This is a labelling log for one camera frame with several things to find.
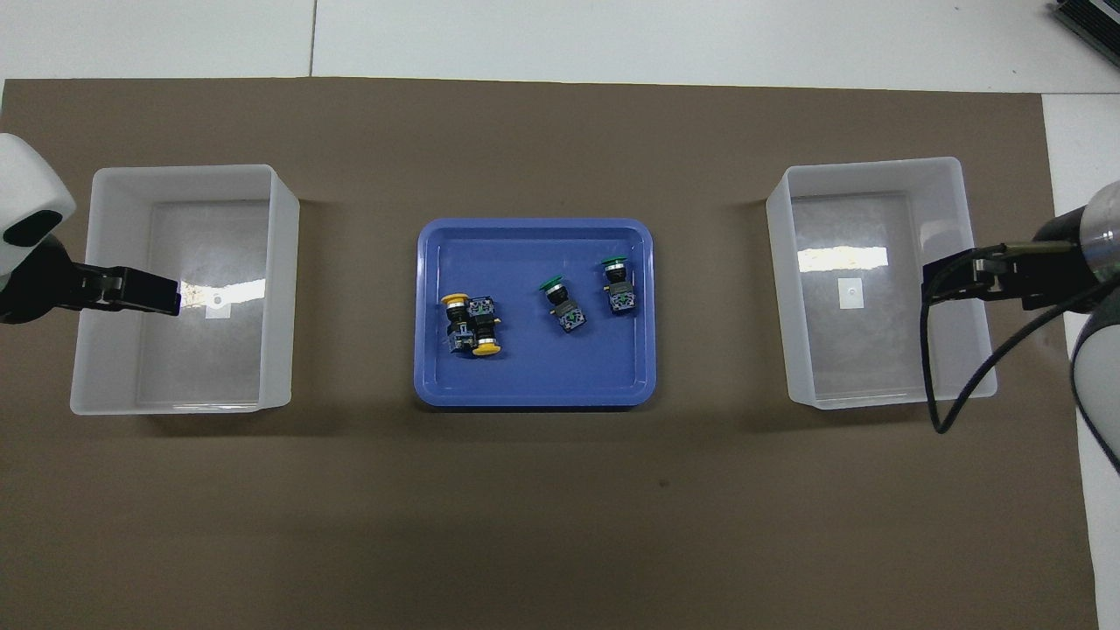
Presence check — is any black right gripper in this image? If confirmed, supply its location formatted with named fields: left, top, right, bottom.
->
left=922, top=208, right=1099, bottom=312

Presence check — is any yellow push button switch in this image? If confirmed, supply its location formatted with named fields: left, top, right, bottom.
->
left=441, top=293, right=475, bottom=356
left=469, top=297, right=504, bottom=359

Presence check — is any dark grey ribbed device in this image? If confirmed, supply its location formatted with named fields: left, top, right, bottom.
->
left=1050, top=0, right=1120, bottom=59

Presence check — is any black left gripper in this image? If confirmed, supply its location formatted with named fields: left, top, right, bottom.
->
left=0, top=234, right=183, bottom=326

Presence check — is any brown paper table mat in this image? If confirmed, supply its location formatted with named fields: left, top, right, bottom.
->
left=0, top=77, right=1100, bottom=630

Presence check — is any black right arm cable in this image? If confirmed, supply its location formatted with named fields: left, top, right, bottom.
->
left=920, top=243, right=1120, bottom=435

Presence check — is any green push button switch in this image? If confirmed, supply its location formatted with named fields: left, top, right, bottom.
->
left=600, top=255, right=638, bottom=317
left=538, top=276, right=587, bottom=334

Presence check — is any blue plastic tray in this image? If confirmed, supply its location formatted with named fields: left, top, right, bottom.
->
left=414, top=217, right=657, bottom=409

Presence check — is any translucent white plastic box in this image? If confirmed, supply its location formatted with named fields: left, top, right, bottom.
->
left=70, top=164, right=301, bottom=416
left=766, top=157, right=998, bottom=410

